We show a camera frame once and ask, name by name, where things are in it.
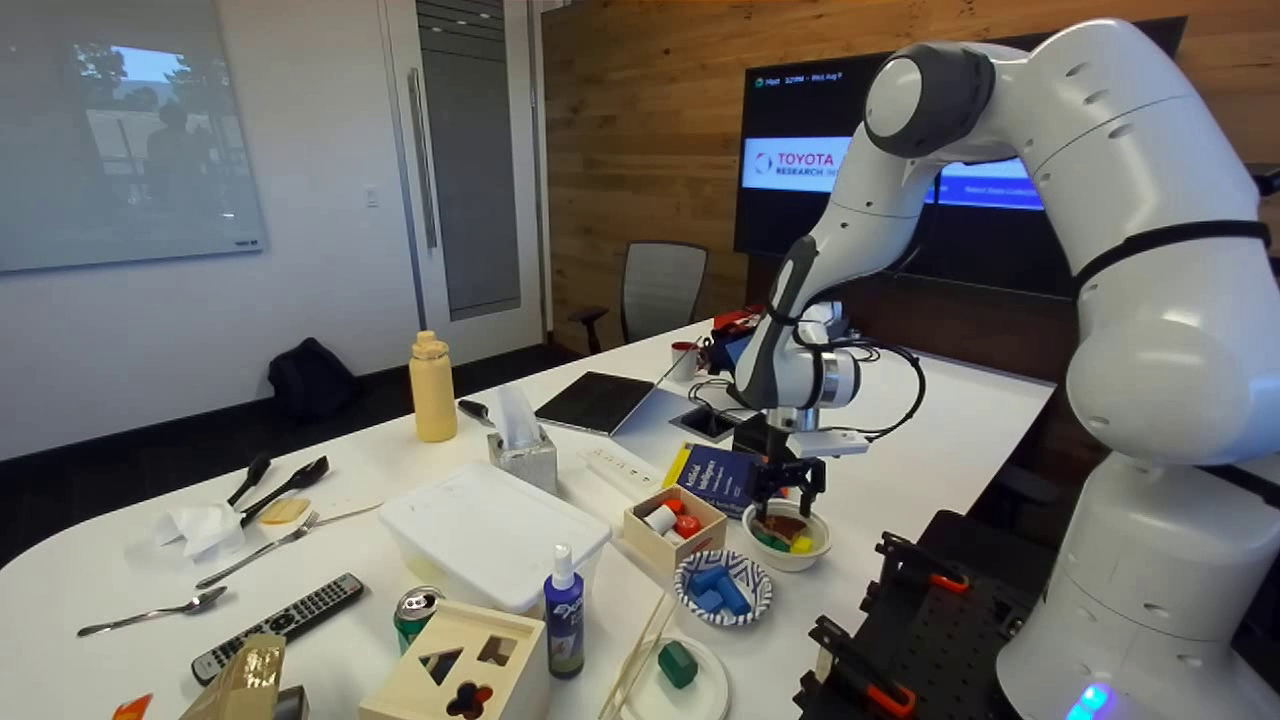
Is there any office chair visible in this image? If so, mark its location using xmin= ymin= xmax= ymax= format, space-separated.
xmin=577 ymin=239 xmax=713 ymax=352

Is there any white power strip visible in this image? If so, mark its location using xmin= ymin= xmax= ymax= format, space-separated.
xmin=578 ymin=445 xmax=666 ymax=504

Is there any white plastic bin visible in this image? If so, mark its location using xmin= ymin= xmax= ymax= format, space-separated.
xmin=377 ymin=461 xmax=617 ymax=614

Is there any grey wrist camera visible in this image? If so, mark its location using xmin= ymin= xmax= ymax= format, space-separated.
xmin=780 ymin=422 xmax=870 ymax=462

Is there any wooden shape sorter box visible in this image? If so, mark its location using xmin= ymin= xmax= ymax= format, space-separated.
xmin=357 ymin=599 xmax=551 ymax=720

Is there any white napkin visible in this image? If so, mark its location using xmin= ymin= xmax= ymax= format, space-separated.
xmin=125 ymin=495 xmax=290 ymax=571

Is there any black spoon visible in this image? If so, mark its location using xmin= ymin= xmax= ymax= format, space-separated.
xmin=223 ymin=452 xmax=277 ymax=510

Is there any blue book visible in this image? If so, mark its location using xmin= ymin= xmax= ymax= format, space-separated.
xmin=659 ymin=439 xmax=772 ymax=525

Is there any wall tv monitor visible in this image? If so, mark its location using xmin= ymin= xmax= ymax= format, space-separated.
xmin=733 ymin=13 xmax=1190 ymax=299

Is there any black remote control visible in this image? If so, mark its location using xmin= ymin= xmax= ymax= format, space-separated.
xmin=189 ymin=571 xmax=372 ymax=688

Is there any brass wooden object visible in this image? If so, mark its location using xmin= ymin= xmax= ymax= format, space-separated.
xmin=176 ymin=626 xmax=310 ymax=720

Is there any grey tissue box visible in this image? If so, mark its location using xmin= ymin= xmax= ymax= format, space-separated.
xmin=478 ymin=382 xmax=563 ymax=498

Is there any black perforated mounting board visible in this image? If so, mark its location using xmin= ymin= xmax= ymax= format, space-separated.
xmin=791 ymin=509 xmax=1112 ymax=720

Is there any tan bottle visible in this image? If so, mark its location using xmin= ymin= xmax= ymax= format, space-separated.
xmin=403 ymin=326 xmax=458 ymax=446

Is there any blue spray bottle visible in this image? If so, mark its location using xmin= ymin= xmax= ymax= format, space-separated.
xmin=541 ymin=539 xmax=589 ymax=682

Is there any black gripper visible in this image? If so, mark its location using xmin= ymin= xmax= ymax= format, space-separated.
xmin=727 ymin=413 xmax=832 ymax=529

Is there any wall whiteboard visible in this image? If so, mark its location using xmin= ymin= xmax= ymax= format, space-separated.
xmin=0 ymin=0 xmax=273 ymax=279

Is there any wooden toy box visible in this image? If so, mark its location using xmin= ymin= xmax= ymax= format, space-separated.
xmin=610 ymin=485 xmax=733 ymax=588

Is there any black box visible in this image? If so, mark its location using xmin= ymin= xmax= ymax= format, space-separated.
xmin=666 ymin=399 xmax=738 ymax=445

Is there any silver fork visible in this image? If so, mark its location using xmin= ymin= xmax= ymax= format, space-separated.
xmin=70 ymin=581 xmax=233 ymax=639

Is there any long silver utensil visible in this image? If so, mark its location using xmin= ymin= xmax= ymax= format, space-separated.
xmin=190 ymin=495 xmax=386 ymax=593

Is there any white bowl with blue items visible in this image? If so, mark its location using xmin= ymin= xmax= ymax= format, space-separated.
xmin=673 ymin=547 xmax=780 ymax=632

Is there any green soda can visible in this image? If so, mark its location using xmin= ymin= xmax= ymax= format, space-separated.
xmin=386 ymin=583 xmax=446 ymax=657

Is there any white door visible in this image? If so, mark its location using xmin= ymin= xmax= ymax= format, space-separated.
xmin=384 ymin=0 xmax=551 ymax=367

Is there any black laptop tablet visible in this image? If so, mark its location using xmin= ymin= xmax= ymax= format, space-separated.
xmin=531 ymin=347 xmax=714 ymax=462

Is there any wooden spatula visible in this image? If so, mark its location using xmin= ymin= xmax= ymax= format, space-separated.
xmin=250 ymin=491 xmax=316 ymax=537

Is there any green toy piece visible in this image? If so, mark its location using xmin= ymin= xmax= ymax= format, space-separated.
xmin=657 ymin=636 xmax=705 ymax=692

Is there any white plate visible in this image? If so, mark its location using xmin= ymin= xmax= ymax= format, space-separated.
xmin=620 ymin=626 xmax=737 ymax=720

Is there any black backpack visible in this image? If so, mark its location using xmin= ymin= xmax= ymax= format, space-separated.
xmin=264 ymin=332 xmax=359 ymax=422

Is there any black orange clamp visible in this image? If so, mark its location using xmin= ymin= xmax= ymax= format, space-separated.
xmin=870 ymin=529 xmax=977 ymax=599
xmin=806 ymin=611 xmax=924 ymax=720

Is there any red object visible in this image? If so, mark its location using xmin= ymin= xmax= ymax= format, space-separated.
xmin=706 ymin=309 xmax=768 ymax=344

